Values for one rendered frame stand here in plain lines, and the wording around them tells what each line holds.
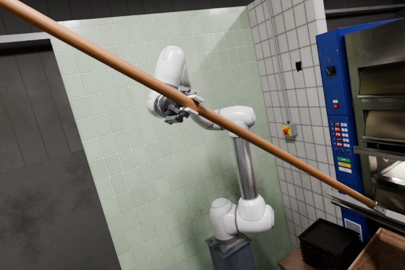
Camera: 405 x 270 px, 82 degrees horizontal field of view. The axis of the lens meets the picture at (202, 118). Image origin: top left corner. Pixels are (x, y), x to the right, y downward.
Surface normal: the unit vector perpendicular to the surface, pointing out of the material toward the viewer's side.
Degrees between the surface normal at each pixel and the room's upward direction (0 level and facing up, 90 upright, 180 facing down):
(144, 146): 90
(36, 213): 90
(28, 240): 90
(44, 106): 90
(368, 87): 70
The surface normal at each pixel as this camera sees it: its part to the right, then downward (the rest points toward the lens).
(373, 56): -0.88, 0.26
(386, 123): -0.90, -0.08
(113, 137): 0.42, 0.04
